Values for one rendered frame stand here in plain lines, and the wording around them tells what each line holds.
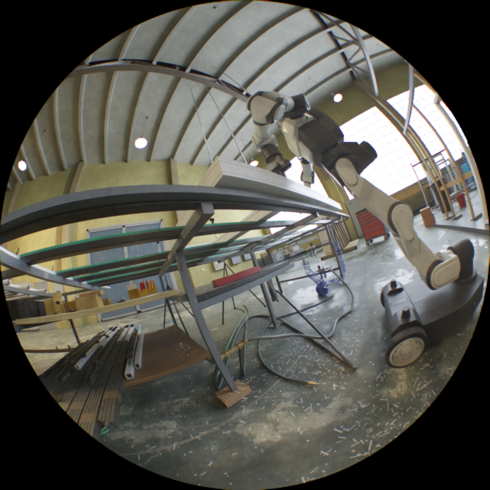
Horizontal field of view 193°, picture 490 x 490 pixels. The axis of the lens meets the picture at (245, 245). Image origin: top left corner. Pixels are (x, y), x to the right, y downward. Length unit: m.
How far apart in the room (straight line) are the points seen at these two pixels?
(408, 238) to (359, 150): 0.45
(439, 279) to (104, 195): 1.11
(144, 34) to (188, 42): 1.83
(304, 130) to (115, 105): 8.22
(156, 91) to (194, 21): 3.67
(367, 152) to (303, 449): 1.18
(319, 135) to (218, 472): 1.43
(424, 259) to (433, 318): 0.27
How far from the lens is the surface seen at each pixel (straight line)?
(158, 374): 0.75
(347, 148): 0.81
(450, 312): 0.83
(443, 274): 0.87
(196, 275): 6.80
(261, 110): 0.59
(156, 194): 0.32
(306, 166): 1.23
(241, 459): 0.70
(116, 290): 6.87
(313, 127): 0.87
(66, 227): 8.21
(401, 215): 0.72
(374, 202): 0.75
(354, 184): 0.72
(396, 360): 0.79
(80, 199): 0.33
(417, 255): 0.82
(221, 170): 0.37
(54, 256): 0.63
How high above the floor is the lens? 0.65
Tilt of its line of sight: 8 degrees up
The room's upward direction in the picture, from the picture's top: 18 degrees counter-clockwise
